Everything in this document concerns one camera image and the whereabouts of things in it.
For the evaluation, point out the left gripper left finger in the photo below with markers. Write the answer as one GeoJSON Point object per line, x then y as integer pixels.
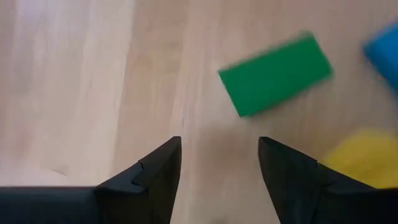
{"type": "Point", "coordinates": [155, 186]}

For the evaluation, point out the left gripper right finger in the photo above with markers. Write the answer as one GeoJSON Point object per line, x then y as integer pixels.
{"type": "Point", "coordinates": [289, 180]}

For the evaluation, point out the wide yellow block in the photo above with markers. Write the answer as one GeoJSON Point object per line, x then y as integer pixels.
{"type": "Point", "coordinates": [363, 158]}

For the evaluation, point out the green rectangular block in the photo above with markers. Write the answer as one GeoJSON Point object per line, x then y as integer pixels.
{"type": "Point", "coordinates": [275, 74]}

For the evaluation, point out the blue rectangular block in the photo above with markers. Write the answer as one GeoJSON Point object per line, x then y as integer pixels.
{"type": "Point", "coordinates": [384, 53]}

